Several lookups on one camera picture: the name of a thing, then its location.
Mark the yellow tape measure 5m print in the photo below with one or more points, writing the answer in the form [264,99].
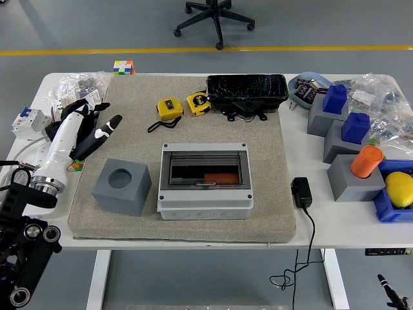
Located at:
[197,101]

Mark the black glove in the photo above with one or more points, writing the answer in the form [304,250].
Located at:
[52,130]

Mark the light blue dish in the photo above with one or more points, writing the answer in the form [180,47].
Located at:
[294,92]

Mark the smoky transparent box lid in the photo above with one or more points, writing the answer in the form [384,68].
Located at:
[206,161]

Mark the orange cylinder battery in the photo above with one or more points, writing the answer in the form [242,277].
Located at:
[366,161]
[222,178]

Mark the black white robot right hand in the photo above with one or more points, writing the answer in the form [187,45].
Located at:
[387,287]

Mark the black office chair base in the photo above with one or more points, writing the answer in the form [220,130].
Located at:
[219,19]

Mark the clear bag of small parts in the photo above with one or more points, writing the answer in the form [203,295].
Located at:
[80,86]

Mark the white blue circuit breaker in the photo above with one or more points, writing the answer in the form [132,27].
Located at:
[29,122]

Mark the clear bags of components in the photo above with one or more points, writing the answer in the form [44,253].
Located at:
[387,106]

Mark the blue plastic bin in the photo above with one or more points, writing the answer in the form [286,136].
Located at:
[384,208]

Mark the black plastic tray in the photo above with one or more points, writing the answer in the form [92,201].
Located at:
[245,88]

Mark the blue plastic block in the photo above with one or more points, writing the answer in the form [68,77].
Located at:
[355,129]
[335,100]

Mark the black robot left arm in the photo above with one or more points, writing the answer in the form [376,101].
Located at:
[19,258]

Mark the dark striped electronic module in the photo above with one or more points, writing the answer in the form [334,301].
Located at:
[302,82]
[306,93]

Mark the multicolour cube puzzle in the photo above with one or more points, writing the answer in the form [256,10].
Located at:
[75,165]

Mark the black table control panel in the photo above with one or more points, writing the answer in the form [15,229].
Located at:
[387,252]

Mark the grey block with round hole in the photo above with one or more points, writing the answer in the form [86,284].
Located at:
[129,201]

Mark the grey block holder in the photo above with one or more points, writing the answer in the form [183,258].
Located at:
[317,121]
[335,147]
[348,189]

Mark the black power adapter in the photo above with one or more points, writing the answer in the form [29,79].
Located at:
[301,192]

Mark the yellow lemon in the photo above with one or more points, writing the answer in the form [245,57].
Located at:
[400,190]

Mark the cube puzzle with white cross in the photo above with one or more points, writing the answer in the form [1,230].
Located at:
[123,68]

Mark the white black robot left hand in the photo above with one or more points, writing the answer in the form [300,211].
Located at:
[61,142]

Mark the grey electrical enclosure box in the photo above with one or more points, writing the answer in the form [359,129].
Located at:
[206,208]

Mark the white power strip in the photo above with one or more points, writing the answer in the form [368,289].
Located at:
[43,155]

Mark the small metal clip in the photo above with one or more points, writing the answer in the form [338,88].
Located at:
[293,106]

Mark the grey-brown mat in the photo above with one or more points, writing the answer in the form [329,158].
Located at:
[129,97]

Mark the white table leg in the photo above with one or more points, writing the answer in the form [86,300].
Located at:
[98,281]
[335,284]

